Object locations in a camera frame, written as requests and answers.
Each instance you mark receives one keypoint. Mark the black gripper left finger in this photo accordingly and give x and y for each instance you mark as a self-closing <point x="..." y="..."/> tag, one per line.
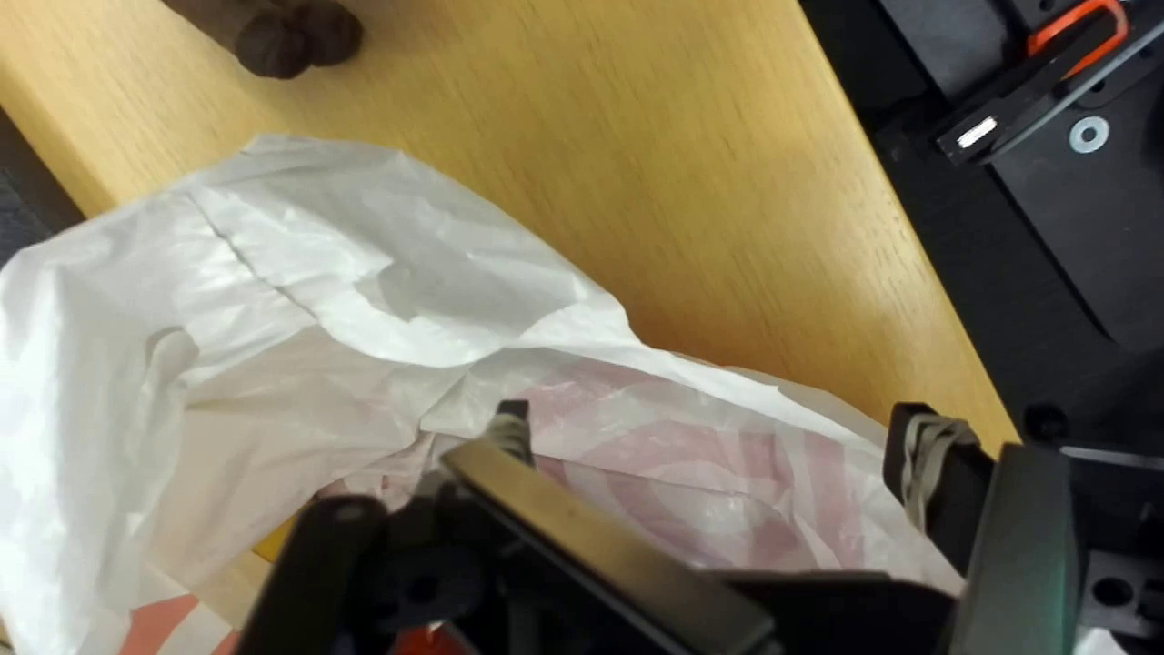
<point x="584" y="548"/>

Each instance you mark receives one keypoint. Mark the white red plastic shopping bag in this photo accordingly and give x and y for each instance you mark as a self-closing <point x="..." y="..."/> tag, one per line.
<point x="302" y="316"/>

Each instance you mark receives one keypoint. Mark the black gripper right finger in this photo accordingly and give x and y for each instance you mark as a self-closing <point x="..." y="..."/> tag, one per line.
<point x="1023" y="548"/>

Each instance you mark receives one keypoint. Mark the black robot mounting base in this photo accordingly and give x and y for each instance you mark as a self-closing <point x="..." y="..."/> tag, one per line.
<point x="1093" y="243"/>

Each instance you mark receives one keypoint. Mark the brown plush moose toy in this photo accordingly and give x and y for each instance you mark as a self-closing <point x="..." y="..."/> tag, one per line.
<point x="284" y="39"/>

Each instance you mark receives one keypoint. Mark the orange black bar clamp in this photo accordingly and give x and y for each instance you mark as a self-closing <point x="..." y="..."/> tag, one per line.
<point x="1077" y="31"/>

